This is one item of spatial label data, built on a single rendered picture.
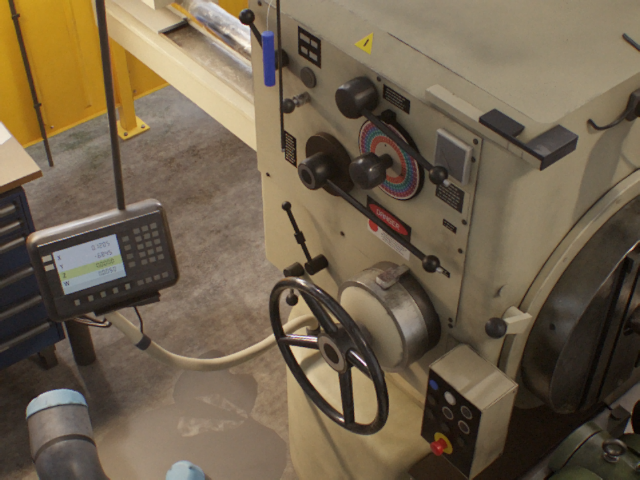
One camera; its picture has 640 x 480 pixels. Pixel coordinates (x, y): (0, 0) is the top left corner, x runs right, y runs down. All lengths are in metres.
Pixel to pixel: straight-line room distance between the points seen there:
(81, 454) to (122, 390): 1.82
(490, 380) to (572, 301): 0.23
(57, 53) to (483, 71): 2.96
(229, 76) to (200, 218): 1.43
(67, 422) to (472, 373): 0.80
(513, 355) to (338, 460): 1.08
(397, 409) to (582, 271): 1.01
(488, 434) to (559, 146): 0.66
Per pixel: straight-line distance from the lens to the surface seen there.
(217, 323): 3.84
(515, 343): 2.01
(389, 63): 1.83
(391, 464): 2.73
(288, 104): 2.01
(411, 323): 2.00
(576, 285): 1.97
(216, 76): 2.99
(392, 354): 2.04
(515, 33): 1.89
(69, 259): 2.38
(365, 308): 2.02
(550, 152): 1.62
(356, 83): 1.84
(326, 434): 2.95
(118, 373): 3.74
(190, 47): 3.11
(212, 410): 3.58
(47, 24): 4.39
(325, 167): 2.02
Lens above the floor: 2.86
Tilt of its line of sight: 44 degrees down
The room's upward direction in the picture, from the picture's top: straight up
